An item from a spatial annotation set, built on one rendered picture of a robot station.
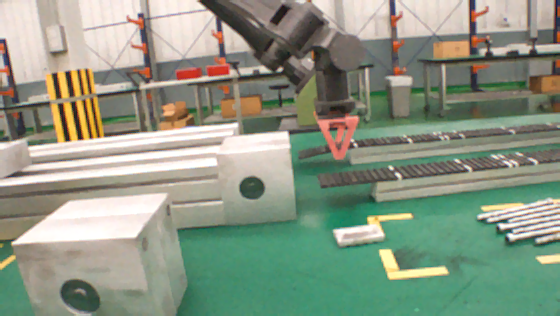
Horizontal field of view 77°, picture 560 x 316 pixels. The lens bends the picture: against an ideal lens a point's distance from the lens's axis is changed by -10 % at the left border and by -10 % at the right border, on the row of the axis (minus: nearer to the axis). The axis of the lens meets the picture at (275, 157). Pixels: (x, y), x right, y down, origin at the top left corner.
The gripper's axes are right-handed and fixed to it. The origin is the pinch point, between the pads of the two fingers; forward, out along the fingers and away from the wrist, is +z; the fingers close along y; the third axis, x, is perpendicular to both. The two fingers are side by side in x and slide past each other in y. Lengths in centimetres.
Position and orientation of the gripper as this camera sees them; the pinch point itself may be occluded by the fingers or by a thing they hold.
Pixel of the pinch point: (336, 149)
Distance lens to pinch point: 72.7
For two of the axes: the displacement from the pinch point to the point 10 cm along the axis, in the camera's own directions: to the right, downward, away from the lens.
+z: 1.0, 9.7, 2.4
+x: 9.9, -0.9, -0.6
